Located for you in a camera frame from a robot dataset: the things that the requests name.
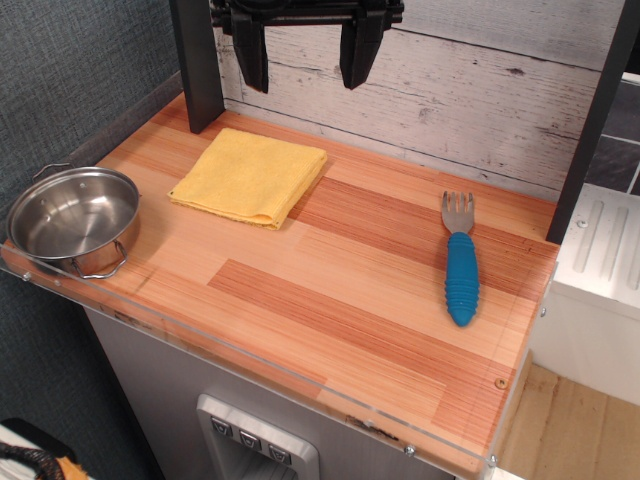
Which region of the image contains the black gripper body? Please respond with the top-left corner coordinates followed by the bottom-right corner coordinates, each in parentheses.
top-left (209, 0), bottom-right (404, 36)

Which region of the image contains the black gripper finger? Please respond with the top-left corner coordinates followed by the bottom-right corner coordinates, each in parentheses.
top-left (339, 10), bottom-right (384, 90)
top-left (231, 10), bottom-right (269, 93)

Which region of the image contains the blue handled metal fork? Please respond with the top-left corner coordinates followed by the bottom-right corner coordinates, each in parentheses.
top-left (441, 191), bottom-right (480, 327)

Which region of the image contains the yellow folded cloth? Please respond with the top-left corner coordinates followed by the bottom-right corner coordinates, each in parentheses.
top-left (168, 128), bottom-right (328, 230)

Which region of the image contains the small steel pot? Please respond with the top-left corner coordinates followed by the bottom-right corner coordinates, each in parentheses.
top-left (6, 162), bottom-right (140, 280)

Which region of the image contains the white toy sink unit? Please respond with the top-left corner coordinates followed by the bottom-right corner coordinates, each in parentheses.
top-left (528, 72), bottom-right (640, 407)

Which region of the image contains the silver dispenser panel with buttons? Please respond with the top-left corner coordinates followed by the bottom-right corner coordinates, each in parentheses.
top-left (197, 394), bottom-right (320, 479)

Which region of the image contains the black orange bag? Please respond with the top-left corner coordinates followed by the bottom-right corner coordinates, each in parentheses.
top-left (1, 418), bottom-right (91, 479)

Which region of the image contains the dark left shelf post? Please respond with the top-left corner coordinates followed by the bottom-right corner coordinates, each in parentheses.
top-left (169, 0), bottom-right (225, 134)

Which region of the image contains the dark shelf post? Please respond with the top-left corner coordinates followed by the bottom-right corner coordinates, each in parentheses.
top-left (546, 0), bottom-right (639, 245)
top-left (169, 0), bottom-right (225, 134)

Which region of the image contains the dark right shelf post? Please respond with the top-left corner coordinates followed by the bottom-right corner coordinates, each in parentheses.
top-left (546, 0), bottom-right (639, 245)

